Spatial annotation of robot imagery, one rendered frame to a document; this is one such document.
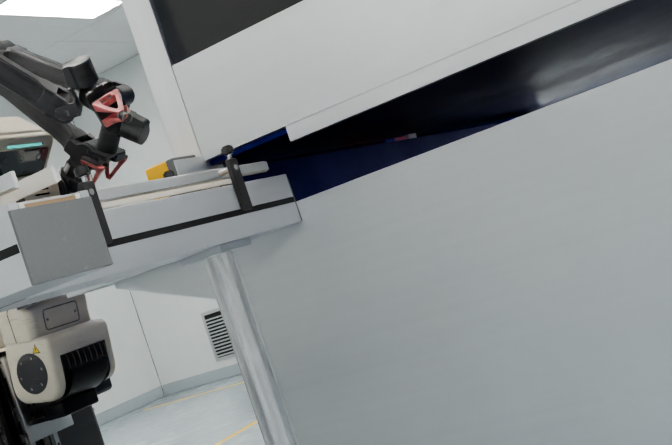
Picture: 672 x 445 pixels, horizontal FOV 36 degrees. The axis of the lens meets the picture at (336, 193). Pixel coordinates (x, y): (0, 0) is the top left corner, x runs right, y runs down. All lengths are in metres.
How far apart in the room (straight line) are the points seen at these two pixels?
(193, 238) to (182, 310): 7.67
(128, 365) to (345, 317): 7.57
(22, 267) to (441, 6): 0.88
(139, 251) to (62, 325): 1.25
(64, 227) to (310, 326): 0.82
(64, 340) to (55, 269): 1.53
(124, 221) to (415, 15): 0.61
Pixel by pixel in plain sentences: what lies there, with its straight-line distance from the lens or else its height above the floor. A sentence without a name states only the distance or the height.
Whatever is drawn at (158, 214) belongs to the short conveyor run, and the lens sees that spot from 1.56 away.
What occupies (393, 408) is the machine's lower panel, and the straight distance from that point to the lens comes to 1.86.
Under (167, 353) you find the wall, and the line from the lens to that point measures 9.49.
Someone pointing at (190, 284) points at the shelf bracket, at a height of 0.80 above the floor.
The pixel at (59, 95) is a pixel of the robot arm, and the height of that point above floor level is 1.32.
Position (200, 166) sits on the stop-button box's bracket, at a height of 1.01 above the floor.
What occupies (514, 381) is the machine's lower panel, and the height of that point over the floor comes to 0.47.
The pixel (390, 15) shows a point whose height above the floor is 1.12.
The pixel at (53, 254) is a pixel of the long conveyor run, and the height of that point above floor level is 0.87.
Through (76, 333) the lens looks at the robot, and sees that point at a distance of 2.70.
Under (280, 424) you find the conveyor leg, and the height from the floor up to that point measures 0.53.
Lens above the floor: 0.78
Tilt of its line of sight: 3 degrees up
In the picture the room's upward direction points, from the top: 19 degrees counter-clockwise
